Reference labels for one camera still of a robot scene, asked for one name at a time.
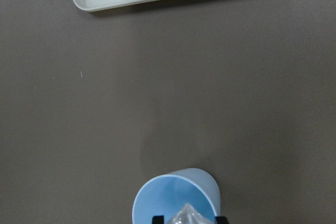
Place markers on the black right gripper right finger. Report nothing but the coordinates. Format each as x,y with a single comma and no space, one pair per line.
221,220

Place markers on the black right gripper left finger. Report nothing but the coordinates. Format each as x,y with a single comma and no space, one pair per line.
158,220

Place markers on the clear ice cube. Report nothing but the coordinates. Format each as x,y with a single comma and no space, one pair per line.
189,215

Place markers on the light blue plastic cup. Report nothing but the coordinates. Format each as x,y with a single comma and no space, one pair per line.
167,194

